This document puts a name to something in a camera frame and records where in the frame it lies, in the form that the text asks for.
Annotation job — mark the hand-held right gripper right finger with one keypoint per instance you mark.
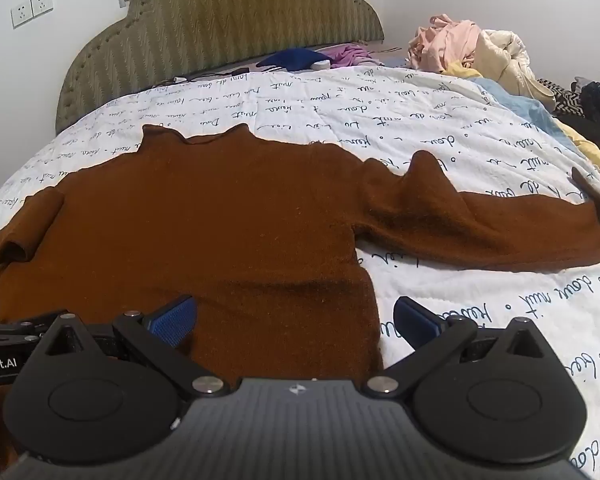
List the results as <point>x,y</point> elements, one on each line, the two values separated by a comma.
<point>416,322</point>

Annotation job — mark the white wall socket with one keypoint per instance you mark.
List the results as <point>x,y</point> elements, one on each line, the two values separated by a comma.
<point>42,4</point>
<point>21,15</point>

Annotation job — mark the white script-printed quilt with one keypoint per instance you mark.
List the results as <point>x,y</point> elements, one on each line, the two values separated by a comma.
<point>330,110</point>

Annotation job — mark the olive padded bed headboard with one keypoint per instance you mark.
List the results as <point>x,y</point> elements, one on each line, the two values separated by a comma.
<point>220,20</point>

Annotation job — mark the white charger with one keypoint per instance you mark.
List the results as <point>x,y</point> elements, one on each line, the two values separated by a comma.
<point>176,80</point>

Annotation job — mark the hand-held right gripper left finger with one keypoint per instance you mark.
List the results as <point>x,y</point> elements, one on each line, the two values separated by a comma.
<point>172,322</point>

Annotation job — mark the black white zigzag cloth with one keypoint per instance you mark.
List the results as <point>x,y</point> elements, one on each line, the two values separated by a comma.
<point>560,95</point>

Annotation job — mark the brown knit sweater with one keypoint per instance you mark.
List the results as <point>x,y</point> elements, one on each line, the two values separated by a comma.
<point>230,220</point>

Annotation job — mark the small white object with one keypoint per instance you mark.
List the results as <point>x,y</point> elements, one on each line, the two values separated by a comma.
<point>321,65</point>

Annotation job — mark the purple cloth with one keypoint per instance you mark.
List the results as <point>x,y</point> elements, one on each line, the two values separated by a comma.
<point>352,54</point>

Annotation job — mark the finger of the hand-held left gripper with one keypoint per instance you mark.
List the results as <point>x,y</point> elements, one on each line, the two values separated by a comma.
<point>15,330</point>

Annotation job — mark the yellow cloth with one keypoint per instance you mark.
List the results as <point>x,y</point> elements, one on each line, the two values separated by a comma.
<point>592,152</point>

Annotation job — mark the dark blue cloth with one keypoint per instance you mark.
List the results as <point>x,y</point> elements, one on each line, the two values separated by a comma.
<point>290,58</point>

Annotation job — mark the cream puffy jacket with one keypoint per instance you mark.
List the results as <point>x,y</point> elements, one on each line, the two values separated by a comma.
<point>510,60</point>

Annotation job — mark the pink clothes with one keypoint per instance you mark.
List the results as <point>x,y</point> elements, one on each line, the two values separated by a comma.
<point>445,40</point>

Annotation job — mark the light blue cloth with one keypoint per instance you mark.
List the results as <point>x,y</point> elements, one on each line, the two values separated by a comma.
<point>530,110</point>

